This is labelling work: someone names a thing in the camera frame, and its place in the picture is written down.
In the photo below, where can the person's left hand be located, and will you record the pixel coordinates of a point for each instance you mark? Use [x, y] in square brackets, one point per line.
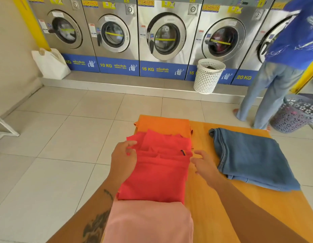
[122, 161]

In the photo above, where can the person's right hand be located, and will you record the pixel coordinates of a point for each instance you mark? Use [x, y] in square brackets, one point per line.
[209, 170]

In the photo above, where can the person's left thumb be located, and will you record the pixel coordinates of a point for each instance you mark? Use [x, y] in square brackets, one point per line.
[132, 152]

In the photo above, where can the person's right thumb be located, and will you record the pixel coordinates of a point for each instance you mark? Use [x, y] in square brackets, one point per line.
[198, 171]

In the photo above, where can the red garment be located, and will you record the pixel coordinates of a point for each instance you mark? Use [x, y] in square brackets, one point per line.
[159, 172]

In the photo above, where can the person's right forearm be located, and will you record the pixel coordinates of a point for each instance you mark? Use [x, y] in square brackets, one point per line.
[247, 215]

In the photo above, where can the person's left forearm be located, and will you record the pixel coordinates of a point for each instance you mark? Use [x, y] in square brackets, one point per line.
[93, 212]

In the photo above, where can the orange folded garment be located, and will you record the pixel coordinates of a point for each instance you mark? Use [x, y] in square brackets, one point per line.
[164, 125]

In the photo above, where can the blue folded jeans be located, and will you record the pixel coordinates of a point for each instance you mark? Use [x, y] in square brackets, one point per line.
[252, 159]

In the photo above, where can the pink folded garment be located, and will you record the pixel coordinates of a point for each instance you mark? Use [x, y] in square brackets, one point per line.
[148, 222]

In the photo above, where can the white perforated laundry basket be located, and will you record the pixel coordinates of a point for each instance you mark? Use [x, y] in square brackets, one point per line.
[208, 78]

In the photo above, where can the grey perforated laundry basket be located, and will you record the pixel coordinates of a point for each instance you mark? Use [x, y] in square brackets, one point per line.
[293, 116]

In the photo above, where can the clothes in grey basket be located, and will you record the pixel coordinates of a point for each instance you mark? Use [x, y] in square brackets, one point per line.
[295, 111]

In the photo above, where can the steel front-load washing machine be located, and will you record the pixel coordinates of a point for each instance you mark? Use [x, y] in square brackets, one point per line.
[222, 40]
[65, 30]
[166, 37]
[113, 35]
[260, 35]

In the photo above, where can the white tote bag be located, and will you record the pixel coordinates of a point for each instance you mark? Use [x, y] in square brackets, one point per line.
[51, 64]

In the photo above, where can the white metal frame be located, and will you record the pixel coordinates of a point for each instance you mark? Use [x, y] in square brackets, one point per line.
[7, 130]

